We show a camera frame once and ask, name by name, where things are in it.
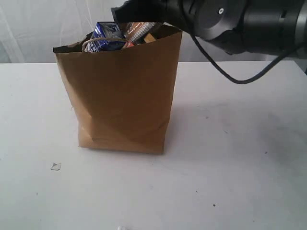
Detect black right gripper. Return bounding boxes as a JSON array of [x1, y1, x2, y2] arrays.
[[111, 0, 192, 33]]

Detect spaghetti packet dark blue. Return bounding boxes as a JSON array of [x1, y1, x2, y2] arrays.
[[124, 22, 156, 43]]

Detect clear nut jar gold lid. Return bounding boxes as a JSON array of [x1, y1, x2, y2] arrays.
[[144, 33, 156, 43]]

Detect brown stand-up pouch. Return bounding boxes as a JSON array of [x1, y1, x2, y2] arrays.
[[122, 41, 134, 49]]

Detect white wad bottom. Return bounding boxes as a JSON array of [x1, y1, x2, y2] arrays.
[[117, 226, 127, 230]]

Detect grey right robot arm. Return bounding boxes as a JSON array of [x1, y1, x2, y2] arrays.
[[111, 0, 307, 56]]

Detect brown paper bag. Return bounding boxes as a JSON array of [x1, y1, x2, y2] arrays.
[[53, 25, 182, 154]]

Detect clear plastic scrap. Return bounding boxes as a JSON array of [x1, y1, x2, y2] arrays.
[[50, 162, 61, 172]]

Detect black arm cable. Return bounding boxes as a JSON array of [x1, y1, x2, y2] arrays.
[[179, 0, 300, 84]]

